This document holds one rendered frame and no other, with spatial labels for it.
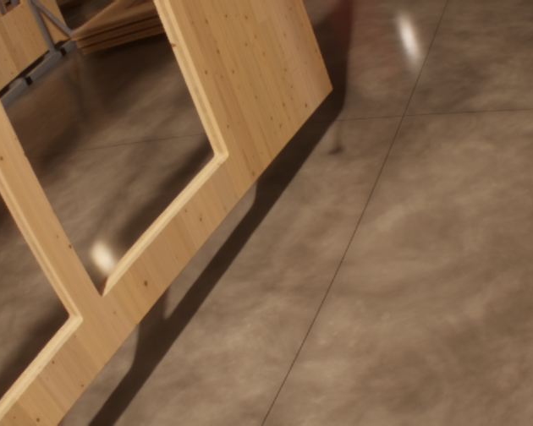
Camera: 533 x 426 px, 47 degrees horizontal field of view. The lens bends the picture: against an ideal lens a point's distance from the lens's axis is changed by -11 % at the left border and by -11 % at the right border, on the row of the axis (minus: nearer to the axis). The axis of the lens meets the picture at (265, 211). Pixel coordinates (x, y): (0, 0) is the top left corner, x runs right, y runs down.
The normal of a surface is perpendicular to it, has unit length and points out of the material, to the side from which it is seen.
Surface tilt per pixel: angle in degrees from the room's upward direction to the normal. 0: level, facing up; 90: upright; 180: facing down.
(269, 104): 90
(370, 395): 0
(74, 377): 90
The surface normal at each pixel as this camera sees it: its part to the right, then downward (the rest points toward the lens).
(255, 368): -0.33, -0.78
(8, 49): 0.87, -0.04
